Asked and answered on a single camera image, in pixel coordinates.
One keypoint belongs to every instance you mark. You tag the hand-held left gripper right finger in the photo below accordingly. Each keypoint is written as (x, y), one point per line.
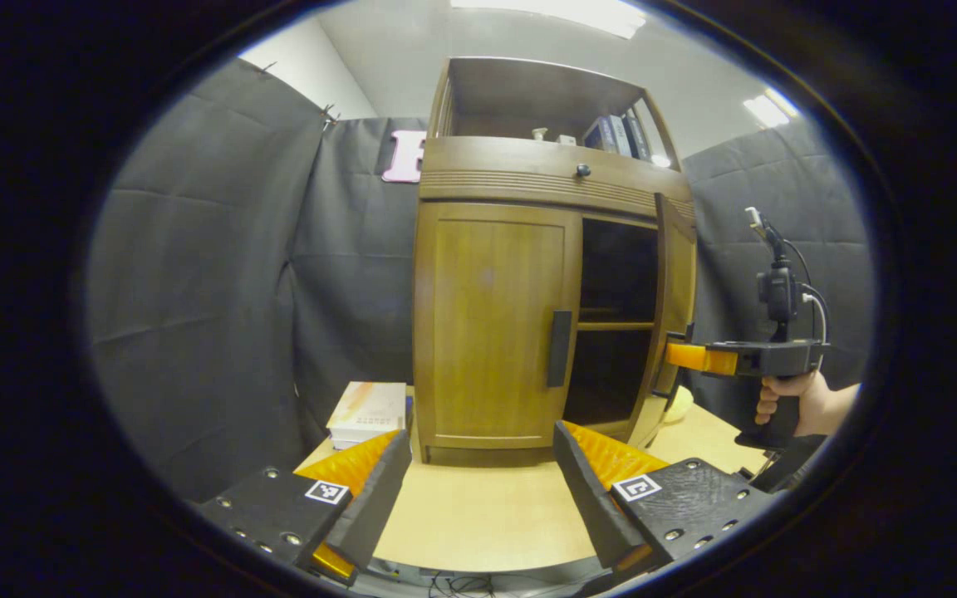
(591, 494)

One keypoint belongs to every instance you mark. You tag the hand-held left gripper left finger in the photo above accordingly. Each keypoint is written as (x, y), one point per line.
(375, 498)

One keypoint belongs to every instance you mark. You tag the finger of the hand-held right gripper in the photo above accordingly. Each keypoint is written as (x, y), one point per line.
(699, 357)

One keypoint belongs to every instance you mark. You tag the wooden shoe cabinet door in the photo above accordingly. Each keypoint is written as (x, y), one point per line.
(495, 332)
(674, 274)

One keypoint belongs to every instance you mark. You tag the wooden double-door shoe cabinet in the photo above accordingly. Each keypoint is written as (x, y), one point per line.
(495, 166)

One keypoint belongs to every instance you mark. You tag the wooden ribbed cabinet drawer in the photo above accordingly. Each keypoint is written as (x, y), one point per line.
(512, 166)

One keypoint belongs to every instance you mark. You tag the pale yellow round object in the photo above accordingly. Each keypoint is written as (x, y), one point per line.
(679, 407)

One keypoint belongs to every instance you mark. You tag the wooden inner shelf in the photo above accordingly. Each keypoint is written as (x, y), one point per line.
(615, 326)

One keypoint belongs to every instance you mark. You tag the white booklet stack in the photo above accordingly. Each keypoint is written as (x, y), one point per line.
(366, 407)

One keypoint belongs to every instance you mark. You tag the dark blue book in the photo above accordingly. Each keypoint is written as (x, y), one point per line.
(596, 134)
(636, 137)

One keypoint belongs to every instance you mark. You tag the grey blue book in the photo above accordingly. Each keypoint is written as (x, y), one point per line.
(620, 137)

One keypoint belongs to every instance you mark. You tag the small ceiling light panel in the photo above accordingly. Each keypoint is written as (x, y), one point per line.
(769, 108)

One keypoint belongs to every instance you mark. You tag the large ceiling light panel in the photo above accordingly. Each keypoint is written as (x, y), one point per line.
(561, 12)

